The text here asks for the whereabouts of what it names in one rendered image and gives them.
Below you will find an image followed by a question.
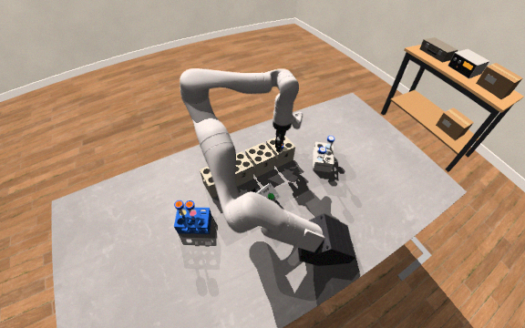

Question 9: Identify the blue tube rack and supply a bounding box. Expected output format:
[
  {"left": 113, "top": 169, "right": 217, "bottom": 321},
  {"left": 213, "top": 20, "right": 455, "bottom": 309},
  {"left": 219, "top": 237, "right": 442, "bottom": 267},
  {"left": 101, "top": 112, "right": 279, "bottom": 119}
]
[{"left": 174, "top": 208, "right": 211, "bottom": 234}]

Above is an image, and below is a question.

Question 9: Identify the clear conical tube with tan liquid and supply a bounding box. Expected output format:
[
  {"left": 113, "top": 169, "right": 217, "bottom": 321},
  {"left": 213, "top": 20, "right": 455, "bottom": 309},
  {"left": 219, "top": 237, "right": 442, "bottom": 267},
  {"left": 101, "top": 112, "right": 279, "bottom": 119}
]
[{"left": 174, "top": 200, "right": 187, "bottom": 216}]

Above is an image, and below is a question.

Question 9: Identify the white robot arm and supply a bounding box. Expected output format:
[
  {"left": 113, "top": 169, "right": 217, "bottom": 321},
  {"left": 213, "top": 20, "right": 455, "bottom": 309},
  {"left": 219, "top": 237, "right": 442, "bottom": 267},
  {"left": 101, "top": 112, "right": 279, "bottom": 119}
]
[{"left": 180, "top": 68, "right": 324, "bottom": 252}]

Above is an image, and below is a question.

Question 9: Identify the white tube rack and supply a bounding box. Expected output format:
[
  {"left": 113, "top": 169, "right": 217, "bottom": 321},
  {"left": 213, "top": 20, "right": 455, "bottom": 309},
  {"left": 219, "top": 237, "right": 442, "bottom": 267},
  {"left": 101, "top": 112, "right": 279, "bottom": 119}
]
[{"left": 313, "top": 142, "right": 334, "bottom": 172}]

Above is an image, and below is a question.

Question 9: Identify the conical centrifuge tube with pink liquid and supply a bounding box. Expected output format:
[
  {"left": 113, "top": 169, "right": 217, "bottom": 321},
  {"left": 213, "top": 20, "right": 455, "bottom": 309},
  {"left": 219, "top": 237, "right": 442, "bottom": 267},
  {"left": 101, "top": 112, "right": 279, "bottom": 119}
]
[{"left": 185, "top": 200, "right": 197, "bottom": 216}]

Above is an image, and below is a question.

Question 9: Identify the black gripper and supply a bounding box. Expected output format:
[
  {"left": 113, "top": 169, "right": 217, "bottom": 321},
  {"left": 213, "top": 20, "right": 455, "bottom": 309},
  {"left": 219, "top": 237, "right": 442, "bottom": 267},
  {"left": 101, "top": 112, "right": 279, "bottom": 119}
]
[{"left": 273, "top": 122, "right": 292, "bottom": 152}]

